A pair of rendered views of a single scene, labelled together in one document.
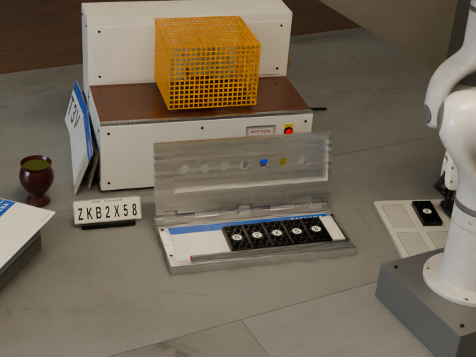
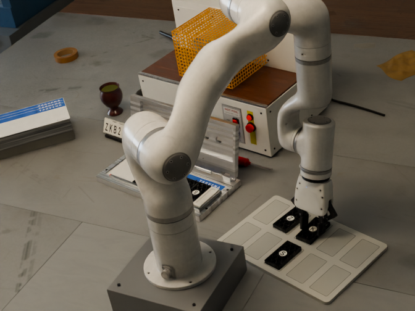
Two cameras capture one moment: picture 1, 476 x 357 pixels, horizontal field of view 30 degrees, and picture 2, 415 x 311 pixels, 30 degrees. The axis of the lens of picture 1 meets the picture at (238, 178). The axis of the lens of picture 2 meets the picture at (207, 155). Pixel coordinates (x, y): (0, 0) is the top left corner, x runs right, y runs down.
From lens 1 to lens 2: 2.12 m
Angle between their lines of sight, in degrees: 51
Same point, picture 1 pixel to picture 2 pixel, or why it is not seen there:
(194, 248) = (123, 171)
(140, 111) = (171, 71)
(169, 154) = (138, 104)
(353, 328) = (118, 260)
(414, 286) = (146, 249)
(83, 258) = (80, 152)
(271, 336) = (78, 238)
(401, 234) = (248, 224)
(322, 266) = not seen: hidden behind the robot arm
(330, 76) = not seen: outside the picture
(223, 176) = not seen: hidden behind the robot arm
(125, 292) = (65, 179)
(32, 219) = (55, 117)
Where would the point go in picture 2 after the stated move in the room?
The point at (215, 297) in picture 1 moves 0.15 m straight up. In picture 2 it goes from (92, 204) to (82, 165)
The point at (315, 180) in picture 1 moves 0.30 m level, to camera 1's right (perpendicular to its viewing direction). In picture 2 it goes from (225, 159) to (286, 202)
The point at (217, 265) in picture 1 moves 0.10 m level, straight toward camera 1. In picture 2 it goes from (119, 187) to (92, 200)
